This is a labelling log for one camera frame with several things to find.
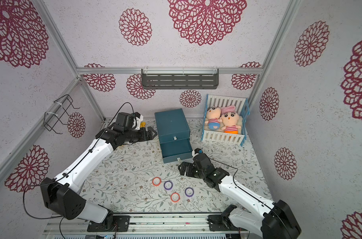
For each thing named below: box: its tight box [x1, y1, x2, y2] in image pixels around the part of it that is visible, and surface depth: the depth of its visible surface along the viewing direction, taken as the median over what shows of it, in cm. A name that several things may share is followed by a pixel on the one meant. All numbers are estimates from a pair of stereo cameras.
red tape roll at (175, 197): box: [170, 192, 181, 203], surface depth 83 cm
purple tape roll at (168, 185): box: [163, 180, 174, 191], surface depth 88 cm
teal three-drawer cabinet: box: [154, 108, 193, 164], surface depth 92 cm
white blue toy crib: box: [200, 94, 251, 147], surface depth 107 cm
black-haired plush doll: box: [219, 105, 242, 135], surface depth 104 cm
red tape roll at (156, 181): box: [152, 176, 162, 187], surface depth 89 cm
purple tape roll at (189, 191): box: [184, 187, 195, 198], surface depth 85 cm
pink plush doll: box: [204, 106, 223, 131], surface depth 107 cm
